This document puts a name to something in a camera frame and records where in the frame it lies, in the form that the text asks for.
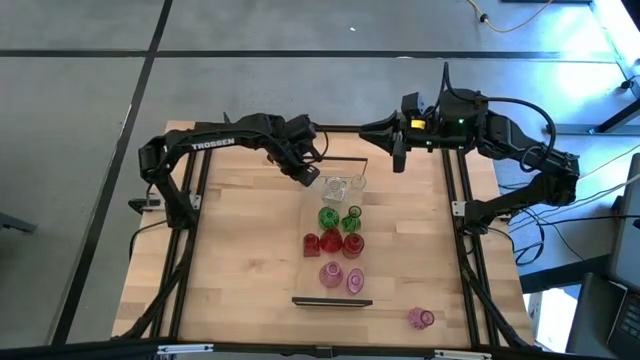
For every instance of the black aluminium rig frame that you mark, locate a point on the black aluminium rig frame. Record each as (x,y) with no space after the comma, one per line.
(225,300)

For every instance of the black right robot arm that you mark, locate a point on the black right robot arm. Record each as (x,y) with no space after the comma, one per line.
(550,170)

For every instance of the gray metal foot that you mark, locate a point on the gray metal foot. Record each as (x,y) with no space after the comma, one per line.
(15,223)

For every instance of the clear tall bottle vase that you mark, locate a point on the clear tall bottle vase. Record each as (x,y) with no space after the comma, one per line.
(357,181)

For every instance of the gray equipment box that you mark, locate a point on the gray equipment box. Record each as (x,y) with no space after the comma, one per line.
(627,225)

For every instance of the green slender twisted vase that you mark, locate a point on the green slender twisted vase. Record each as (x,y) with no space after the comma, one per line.
(351,221)

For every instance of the dark gray keyboard device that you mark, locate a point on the dark gray keyboard device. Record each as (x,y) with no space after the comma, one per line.
(595,325)

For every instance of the red square glass vase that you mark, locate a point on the red square glass vase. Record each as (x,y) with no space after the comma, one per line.
(311,245)

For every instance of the black metal desk leg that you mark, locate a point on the black metal desk leg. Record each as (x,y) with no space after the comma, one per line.
(575,129)

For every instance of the red tall ribbed vase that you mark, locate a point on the red tall ribbed vase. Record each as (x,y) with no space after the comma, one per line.
(353,245)

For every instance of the clear patterned square vase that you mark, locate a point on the clear patterned square vase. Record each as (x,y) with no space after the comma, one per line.
(334,190)

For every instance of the silver metal bracket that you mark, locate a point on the silver metal bracket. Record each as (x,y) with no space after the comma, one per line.
(185,349)
(462,355)

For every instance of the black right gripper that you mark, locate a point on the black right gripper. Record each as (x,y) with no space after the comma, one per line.
(425,135)

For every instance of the green round ribbed vase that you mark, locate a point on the green round ribbed vase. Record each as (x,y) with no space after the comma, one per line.
(328,218)

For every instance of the pink wide ribbed vase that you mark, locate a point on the pink wide ribbed vase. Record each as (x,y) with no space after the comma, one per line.
(355,281)

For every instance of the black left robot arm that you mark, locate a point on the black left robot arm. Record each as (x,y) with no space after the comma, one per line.
(210,142)

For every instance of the wooden shelf black metal frame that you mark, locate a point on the wooden shelf black metal frame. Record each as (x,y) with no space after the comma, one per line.
(312,280)

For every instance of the red round glass vase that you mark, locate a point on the red round glass vase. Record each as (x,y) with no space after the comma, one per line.
(331,241)

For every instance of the pink small glass vase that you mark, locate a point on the pink small glass vase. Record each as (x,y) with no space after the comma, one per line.
(421,318)

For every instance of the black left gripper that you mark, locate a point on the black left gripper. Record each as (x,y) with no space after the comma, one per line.
(295,142)

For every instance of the pink diamond-pattern tall vase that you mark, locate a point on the pink diamond-pattern tall vase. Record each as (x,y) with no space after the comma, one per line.
(331,274)

